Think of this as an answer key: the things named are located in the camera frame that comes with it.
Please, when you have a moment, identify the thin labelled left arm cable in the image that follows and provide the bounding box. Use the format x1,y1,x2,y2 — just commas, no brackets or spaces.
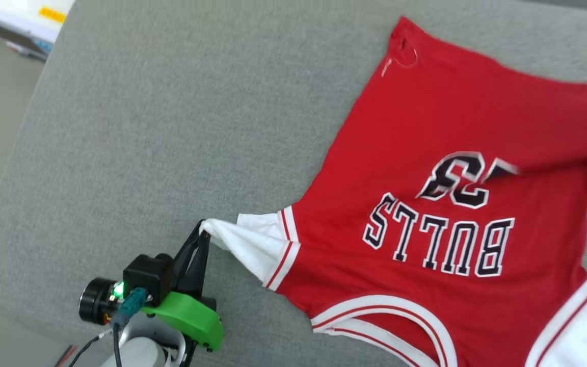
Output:
68,328,117,367

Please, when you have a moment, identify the white equipment box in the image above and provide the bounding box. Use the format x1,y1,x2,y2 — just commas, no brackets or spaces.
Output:
0,0,76,63

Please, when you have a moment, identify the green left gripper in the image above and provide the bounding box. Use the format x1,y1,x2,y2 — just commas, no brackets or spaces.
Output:
78,219,225,353

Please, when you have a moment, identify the teal connector left arm cable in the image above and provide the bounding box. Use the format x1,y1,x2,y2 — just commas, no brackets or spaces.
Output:
111,287,149,367

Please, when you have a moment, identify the grey fabric sofa cushion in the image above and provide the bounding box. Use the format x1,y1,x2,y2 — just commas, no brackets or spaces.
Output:
0,0,587,367

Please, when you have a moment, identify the red basketball jersey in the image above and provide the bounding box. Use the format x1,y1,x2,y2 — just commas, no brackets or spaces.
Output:
199,16,587,367

